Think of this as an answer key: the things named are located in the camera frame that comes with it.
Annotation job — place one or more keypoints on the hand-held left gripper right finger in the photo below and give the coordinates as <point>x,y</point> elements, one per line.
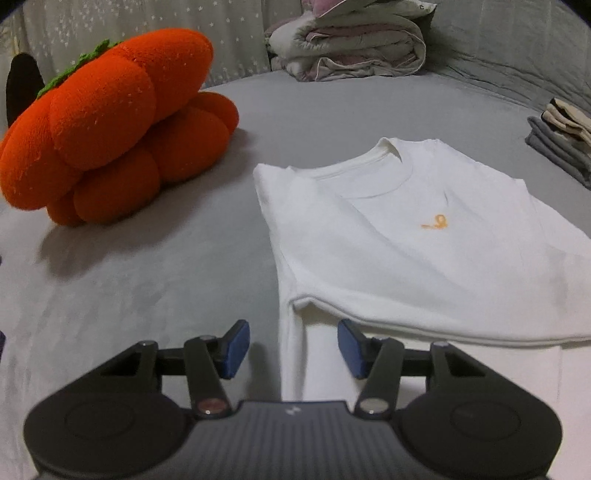
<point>350,353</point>

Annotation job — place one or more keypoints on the folded grey garment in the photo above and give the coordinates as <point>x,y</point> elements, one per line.
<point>558,154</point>

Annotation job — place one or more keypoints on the folded white and purple quilt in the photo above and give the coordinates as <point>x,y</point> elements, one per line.
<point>351,46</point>

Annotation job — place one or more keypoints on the orange pumpkin plush pillow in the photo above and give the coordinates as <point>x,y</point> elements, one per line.
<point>111,124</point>

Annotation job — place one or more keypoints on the purple pillow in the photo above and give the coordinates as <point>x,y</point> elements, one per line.
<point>330,5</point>

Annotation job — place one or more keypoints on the grey bed sheet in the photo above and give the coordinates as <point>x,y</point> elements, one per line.
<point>161,286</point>

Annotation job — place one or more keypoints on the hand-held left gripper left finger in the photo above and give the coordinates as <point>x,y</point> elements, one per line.
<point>235,349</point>

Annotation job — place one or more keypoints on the black pointed object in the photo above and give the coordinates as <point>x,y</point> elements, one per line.
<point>23,87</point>

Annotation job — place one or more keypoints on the folded beige garment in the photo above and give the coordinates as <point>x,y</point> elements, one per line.
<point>570,120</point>

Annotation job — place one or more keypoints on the grey quilted headboard cushion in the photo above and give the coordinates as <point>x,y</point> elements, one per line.
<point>508,46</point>

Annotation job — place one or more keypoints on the white shirt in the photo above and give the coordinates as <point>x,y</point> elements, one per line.
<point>415,258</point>

